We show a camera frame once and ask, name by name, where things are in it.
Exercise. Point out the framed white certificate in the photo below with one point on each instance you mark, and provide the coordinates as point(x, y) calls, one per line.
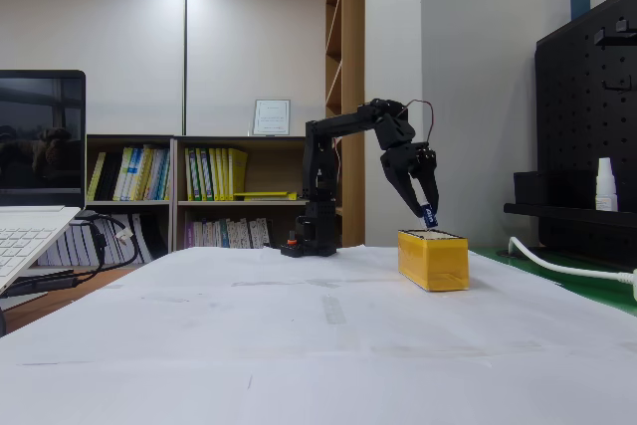
point(272, 117)

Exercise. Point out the yellow rectangular box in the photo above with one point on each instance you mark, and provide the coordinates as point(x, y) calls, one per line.
point(438, 263)

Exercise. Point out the white paper sheet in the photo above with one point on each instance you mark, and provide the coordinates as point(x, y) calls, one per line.
point(318, 390)
point(473, 315)
point(164, 315)

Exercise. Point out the low wooden bookshelf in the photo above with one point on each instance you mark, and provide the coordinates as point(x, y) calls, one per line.
point(129, 206)
point(269, 171)

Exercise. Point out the thin yellow leaning book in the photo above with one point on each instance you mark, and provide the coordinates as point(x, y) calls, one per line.
point(96, 178)

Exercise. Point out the tall wooden bookshelf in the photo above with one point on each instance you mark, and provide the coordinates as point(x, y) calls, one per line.
point(351, 47)

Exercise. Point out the black pegboard organizer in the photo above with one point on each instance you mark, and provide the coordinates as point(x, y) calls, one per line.
point(577, 121)

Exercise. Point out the white power strip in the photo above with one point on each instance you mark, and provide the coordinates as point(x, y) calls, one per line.
point(634, 285)

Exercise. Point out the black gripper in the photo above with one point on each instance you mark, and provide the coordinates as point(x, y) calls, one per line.
point(409, 162)

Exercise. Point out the white laptop with dark screen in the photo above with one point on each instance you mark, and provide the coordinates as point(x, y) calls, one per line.
point(35, 146)

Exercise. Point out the white dropper bottle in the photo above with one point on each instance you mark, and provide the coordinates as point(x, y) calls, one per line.
point(606, 191)

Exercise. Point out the flat lying yellow binder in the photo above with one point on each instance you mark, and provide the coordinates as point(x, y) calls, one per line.
point(261, 194)

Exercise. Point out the black clamp with orange knob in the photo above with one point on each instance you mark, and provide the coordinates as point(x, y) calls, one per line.
point(291, 248)

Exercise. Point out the green desk mat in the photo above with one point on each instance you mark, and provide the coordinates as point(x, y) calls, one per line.
point(587, 288)

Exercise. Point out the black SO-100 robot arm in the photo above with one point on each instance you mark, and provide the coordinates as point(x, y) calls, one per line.
point(321, 171)

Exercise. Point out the wide yellow upright binder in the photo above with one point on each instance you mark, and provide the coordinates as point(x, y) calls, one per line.
point(238, 171)

